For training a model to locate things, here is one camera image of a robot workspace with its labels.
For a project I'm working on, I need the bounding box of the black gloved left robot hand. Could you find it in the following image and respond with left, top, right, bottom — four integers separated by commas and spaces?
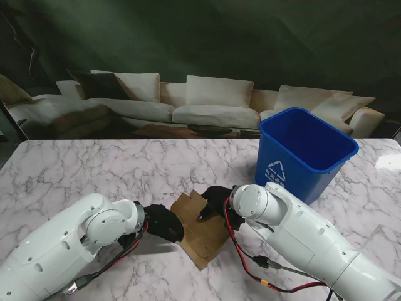
143, 204, 185, 244

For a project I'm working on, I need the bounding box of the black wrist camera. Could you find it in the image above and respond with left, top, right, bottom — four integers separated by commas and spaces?
224, 206, 246, 232
117, 230, 142, 250

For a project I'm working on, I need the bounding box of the red black left arm cable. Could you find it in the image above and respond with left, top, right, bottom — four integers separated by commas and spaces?
61, 221, 150, 296

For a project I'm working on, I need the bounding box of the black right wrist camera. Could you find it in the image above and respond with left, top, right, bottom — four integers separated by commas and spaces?
224, 206, 246, 232

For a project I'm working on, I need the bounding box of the red black arm cable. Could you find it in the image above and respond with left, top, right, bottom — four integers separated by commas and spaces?
223, 200, 338, 301
61, 221, 150, 296

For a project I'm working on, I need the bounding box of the red black right arm cable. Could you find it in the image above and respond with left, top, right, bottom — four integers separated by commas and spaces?
223, 200, 338, 301

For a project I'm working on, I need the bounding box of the blue plastic recycling bin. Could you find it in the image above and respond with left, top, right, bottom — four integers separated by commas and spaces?
253, 107, 360, 206

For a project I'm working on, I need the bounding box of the sofa print backdrop banner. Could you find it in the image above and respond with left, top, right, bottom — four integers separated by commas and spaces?
0, 0, 401, 140

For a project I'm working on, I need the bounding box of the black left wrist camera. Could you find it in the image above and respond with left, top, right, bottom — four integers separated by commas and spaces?
117, 230, 142, 250

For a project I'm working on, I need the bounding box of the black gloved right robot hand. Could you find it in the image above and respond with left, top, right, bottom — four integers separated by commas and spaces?
198, 185, 234, 220

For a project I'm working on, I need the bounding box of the brown cardboard box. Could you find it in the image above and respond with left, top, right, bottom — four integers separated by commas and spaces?
169, 188, 232, 270

